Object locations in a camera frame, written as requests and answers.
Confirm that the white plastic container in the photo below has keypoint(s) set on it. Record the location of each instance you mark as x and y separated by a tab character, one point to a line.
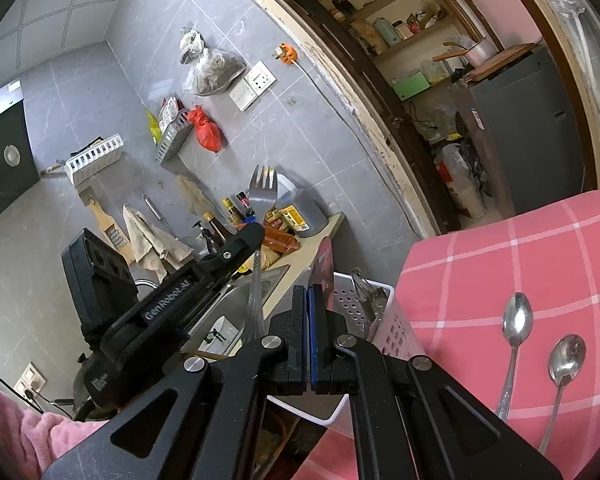
462	185

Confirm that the yellow packet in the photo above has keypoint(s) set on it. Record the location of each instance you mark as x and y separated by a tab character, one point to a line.
154	127

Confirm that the red plastic bag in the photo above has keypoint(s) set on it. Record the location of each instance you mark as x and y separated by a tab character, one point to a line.
207	132

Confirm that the person's left forearm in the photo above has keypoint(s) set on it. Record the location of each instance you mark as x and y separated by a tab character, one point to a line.
30	435

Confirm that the dark grey cabinet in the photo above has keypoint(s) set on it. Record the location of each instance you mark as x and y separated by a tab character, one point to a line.
525	135

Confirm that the orange snack packet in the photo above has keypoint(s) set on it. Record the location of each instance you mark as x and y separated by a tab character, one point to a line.
280	240

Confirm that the wooden door frame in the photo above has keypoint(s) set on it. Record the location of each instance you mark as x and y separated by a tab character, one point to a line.
365	125

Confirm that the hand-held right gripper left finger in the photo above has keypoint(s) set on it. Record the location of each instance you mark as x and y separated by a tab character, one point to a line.
300	340

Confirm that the row of sauce bottles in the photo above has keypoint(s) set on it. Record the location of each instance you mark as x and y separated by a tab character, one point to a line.
215	235

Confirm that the white wall switch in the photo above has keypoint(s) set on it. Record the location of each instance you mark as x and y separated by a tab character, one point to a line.
242	96

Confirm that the large plastic sauce jug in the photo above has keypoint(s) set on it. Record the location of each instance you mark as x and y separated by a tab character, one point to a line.
305	215

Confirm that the white wall rack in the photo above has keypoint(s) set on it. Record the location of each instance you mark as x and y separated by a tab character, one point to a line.
92	160

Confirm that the metal pot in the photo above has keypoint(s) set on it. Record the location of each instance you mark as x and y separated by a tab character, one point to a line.
480	50

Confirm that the hanging metal knife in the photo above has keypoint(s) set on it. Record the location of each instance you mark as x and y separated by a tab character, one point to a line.
152	206

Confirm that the red and white packet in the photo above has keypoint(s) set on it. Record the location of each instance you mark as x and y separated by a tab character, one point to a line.
172	106

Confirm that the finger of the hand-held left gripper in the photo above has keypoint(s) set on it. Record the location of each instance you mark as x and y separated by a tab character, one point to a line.
242	247

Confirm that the metal faucet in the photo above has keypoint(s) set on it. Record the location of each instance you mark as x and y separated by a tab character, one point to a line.
145	283

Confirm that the beige cloth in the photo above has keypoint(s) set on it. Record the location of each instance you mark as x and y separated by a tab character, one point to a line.
150	245

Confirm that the low wall socket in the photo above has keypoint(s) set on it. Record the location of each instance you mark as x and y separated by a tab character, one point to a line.
30	377

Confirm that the green box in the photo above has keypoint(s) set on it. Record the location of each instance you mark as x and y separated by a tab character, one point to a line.
411	86

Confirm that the metal sink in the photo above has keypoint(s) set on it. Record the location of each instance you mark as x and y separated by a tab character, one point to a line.
235	300

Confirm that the wooden cutting board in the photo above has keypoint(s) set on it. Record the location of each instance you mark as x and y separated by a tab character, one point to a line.
505	60

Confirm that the light green thermos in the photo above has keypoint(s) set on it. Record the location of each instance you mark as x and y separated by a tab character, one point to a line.
386	32

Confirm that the dark glass jar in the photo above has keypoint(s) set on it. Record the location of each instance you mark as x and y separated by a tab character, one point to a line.
341	10

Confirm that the white wall socket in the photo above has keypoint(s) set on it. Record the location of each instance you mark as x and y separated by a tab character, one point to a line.
260	77

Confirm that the wooden shelf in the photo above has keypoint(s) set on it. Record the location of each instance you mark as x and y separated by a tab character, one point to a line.
417	37

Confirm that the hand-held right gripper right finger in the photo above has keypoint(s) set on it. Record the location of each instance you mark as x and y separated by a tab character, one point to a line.
316	340

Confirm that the white perforated utensil holder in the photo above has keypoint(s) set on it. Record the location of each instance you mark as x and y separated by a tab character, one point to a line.
400	330

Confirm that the round bowl metal spoon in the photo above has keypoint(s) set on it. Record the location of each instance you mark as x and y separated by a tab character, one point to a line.
567	357

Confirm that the pink checked tablecloth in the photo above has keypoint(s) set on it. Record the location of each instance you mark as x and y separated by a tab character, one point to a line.
480	270

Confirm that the metal fork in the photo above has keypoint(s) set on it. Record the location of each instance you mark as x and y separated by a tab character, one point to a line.
263	187

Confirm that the plastic bag of dried goods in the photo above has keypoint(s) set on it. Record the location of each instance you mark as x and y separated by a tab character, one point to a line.
212	70

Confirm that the orange wall hook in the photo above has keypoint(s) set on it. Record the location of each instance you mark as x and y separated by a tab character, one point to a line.
286	54

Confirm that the grey wall basket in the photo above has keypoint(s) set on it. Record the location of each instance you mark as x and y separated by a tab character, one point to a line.
172	135

